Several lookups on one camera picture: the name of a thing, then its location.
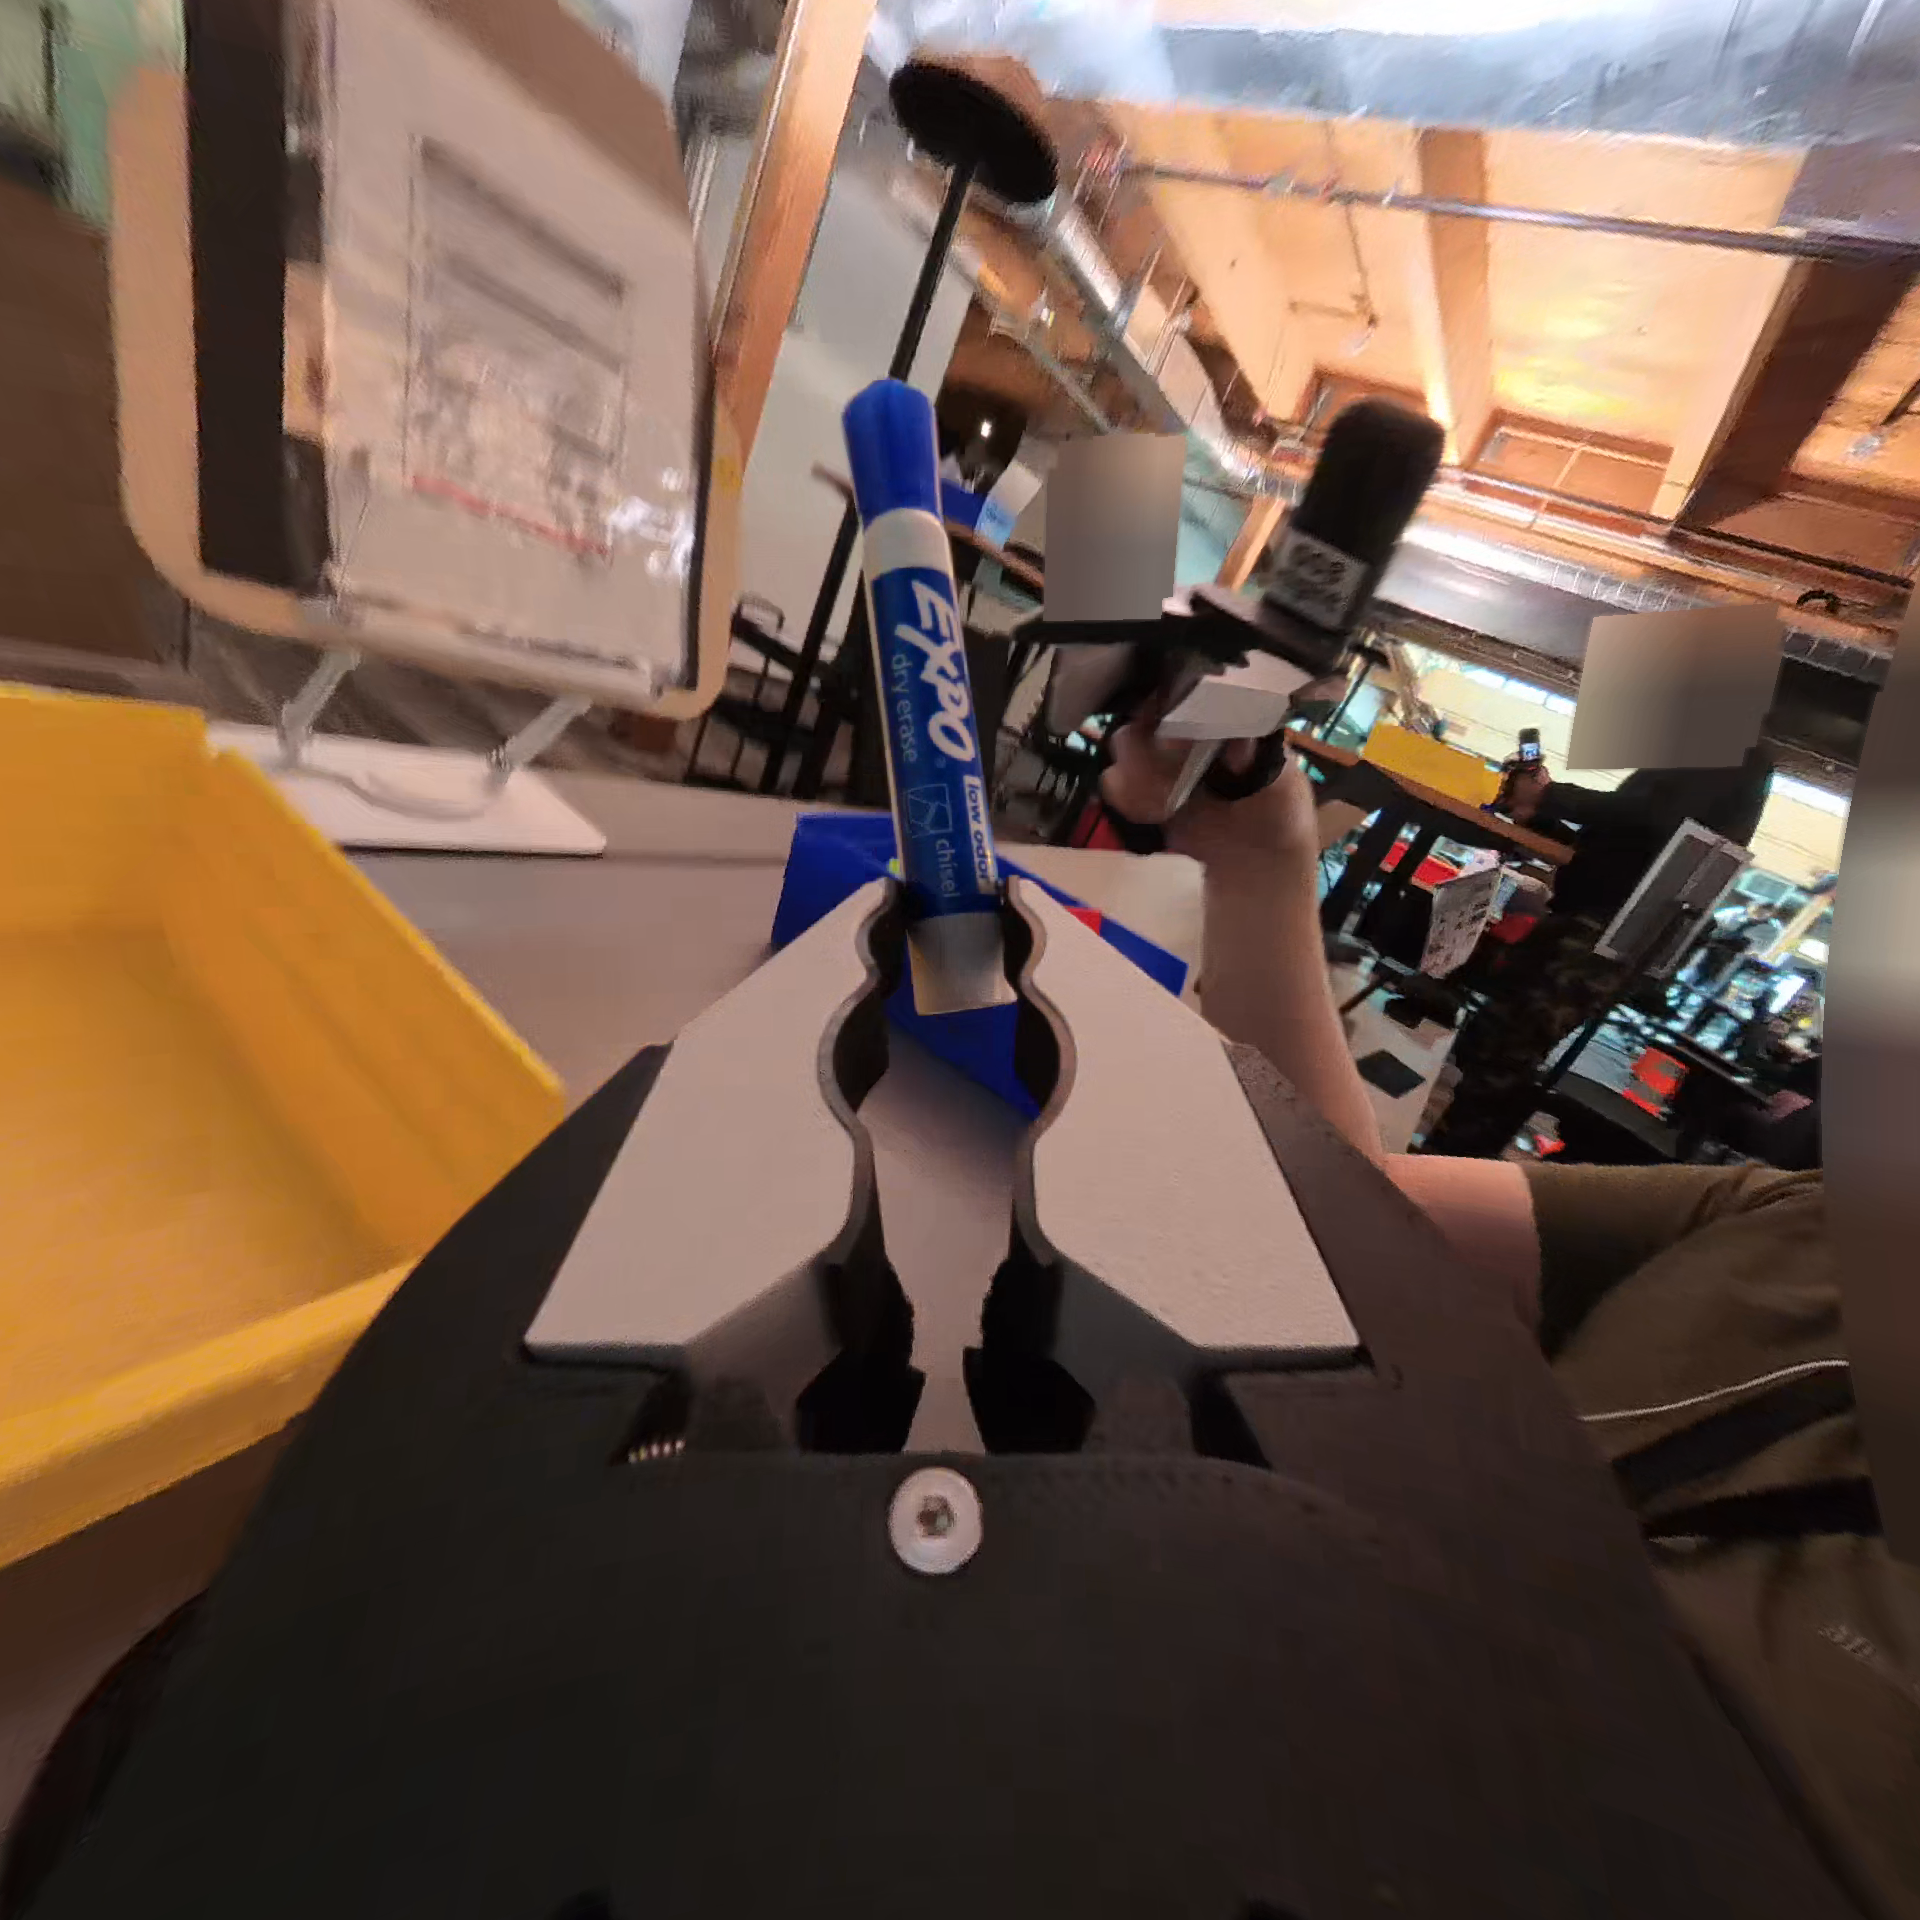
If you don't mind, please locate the wooden post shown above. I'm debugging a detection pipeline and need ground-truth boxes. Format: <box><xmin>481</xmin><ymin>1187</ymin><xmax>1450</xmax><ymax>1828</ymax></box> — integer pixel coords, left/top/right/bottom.
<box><xmin>705</xmin><ymin>0</ymin><xmax>881</xmax><ymax>453</ymax></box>

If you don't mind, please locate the document board on white stand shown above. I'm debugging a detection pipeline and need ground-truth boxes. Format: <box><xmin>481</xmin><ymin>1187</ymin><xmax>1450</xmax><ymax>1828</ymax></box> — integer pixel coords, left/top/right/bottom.
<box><xmin>107</xmin><ymin>0</ymin><xmax>746</xmax><ymax>858</ymax></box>

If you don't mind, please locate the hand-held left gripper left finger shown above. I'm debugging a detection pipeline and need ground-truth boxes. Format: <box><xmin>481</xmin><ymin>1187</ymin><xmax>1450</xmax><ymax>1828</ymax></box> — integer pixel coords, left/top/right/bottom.
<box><xmin>521</xmin><ymin>878</ymin><xmax>921</xmax><ymax>1451</ymax></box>

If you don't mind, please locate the blue plastic bin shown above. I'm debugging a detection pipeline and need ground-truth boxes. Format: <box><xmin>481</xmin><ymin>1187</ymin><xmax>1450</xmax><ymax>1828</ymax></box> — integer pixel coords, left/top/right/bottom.
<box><xmin>769</xmin><ymin>808</ymin><xmax>1193</xmax><ymax>1120</ymax></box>

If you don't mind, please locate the black floor lamp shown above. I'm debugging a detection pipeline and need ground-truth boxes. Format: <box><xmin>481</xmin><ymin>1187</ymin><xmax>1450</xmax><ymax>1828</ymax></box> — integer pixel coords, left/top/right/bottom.
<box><xmin>886</xmin><ymin>56</ymin><xmax>1062</xmax><ymax>383</ymax></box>

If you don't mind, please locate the person's right hand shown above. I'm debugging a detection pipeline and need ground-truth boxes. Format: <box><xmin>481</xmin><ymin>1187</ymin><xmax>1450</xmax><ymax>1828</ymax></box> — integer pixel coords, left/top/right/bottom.
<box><xmin>1099</xmin><ymin>718</ymin><xmax>1325</xmax><ymax>867</ymax></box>

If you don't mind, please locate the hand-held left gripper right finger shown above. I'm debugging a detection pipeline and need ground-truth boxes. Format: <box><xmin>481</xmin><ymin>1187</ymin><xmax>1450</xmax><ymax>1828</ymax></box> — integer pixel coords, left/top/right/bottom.
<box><xmin>964</xmin><ymin>872</ymin><xmax>1366</xmax><ymax>1451</ymax></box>

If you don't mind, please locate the blue dry-erase marker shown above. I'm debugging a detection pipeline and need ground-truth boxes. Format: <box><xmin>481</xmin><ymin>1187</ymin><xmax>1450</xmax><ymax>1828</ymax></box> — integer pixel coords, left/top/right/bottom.
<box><xmin>839</xmin><ymin>378</ymin><xmax>1021</xmax><ymax>1011</ymax></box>

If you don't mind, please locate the yellow plastic bin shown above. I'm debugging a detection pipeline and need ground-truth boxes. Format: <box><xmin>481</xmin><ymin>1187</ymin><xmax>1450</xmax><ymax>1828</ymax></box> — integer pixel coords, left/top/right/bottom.
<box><xmin>0</xmin><ymin>682</ymin><xmax>569</xmax><ymax>1567</ymax></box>
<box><xmin>1357</xmin><ymin>723</ymin><xmax>1503</xmax><ymax>811</ymax></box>

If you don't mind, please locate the person's right forearm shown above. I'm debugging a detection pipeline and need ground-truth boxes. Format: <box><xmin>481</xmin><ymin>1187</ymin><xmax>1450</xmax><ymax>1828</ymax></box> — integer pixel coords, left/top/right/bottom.
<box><xmin>1198</xmin><ymin>839</ymin><xmax>1547</xmax><ymax>1360</ymax></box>

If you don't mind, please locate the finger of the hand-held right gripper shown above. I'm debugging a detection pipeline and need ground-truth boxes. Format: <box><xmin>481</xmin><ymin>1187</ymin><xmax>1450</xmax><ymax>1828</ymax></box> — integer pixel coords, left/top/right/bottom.
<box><xmin>1035</xmin><ymin>630</ymin><xmax>1203</xmax><ymax>744</ymax></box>

